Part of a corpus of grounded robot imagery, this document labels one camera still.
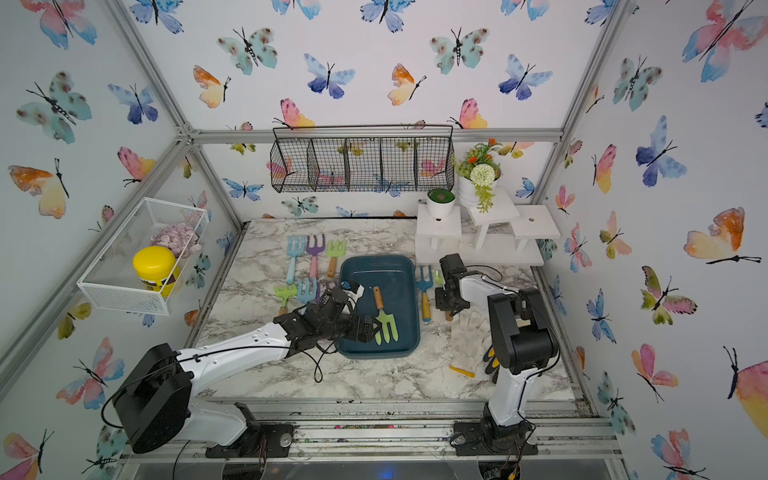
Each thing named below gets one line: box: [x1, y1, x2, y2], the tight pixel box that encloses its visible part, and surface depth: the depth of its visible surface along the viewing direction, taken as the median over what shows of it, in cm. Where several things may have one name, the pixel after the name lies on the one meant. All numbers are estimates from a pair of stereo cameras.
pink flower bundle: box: [150, 223, 202, 258], surface depth 71 cm
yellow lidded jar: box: [133, 245, 181, 298], surface depth 65 cm
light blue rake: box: [297, 277, 317, 305], surface depth 103 cm
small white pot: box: [426, 188, 456, 219], surface depth 99 cm
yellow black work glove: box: [450, 310, 500, 385], surface depth 91 cm
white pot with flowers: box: [454, 138, 503, 213], surface depth 86 cm
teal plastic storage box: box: [334, 255, 420, 359], surface depth 99 cm
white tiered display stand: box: [415, 195, 560, 266], surface depth 106 cm
